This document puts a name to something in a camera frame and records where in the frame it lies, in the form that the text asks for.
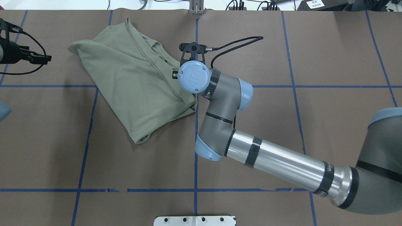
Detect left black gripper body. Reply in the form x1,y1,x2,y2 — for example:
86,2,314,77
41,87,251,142
0,18,34,64

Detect olive green long-sleeve shirt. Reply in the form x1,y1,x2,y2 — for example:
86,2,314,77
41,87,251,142
68,17,197,144

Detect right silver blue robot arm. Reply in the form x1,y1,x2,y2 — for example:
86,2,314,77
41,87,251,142
173,42,401,215

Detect grey orange usb hub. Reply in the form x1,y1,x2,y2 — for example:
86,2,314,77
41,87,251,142
225,0,247,11
258,1,280,11

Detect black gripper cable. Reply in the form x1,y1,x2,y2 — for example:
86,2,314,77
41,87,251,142
206,36,264,69

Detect aluminium frame post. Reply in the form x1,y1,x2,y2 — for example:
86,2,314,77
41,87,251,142
189,0,205,15

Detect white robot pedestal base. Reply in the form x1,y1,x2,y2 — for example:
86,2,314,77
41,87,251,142
153,216,237,226

